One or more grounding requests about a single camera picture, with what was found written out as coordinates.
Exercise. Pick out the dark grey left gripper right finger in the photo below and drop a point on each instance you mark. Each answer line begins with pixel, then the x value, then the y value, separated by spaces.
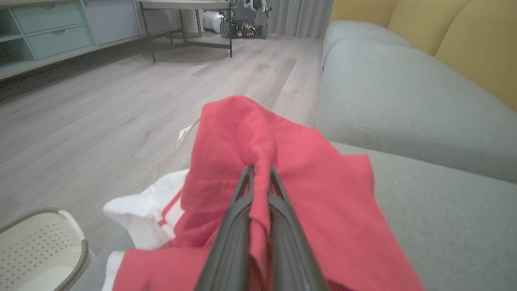
pixel 291 250

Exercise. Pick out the beige perforated laundry basket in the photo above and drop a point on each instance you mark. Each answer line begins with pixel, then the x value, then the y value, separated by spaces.
pixel 36 250

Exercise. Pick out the dark wheeled machine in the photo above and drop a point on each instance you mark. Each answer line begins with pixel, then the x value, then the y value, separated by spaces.
pixel 246 20

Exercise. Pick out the grey curtain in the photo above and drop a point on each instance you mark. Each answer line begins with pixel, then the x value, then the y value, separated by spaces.
pixel 299 16

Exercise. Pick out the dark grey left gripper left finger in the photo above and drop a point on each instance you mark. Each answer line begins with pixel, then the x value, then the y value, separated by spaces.
pixel 228 250

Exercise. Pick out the pale green cabinet drawer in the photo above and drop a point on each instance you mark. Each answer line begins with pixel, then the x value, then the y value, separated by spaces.
pixel 48 16
pixel 60 42

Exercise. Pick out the red white basketball jersey shirt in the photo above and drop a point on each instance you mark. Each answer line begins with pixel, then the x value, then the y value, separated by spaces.
pixel 323 194

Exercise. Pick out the metal leg table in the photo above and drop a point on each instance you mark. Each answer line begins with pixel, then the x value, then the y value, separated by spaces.
pixel 185 5

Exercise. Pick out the pale green cabinet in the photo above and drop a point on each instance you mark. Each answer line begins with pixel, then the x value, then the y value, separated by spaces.
pixel 109 20

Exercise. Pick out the grey fabric sofa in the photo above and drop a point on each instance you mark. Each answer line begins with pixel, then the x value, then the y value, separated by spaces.
pixel 404 101

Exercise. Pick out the large yellow sofa back cushion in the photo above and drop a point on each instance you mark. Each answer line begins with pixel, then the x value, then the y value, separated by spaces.
pixel 484 48

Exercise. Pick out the white cylindrical appliance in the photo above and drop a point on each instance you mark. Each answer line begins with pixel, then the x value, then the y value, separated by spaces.
pixel 212 21

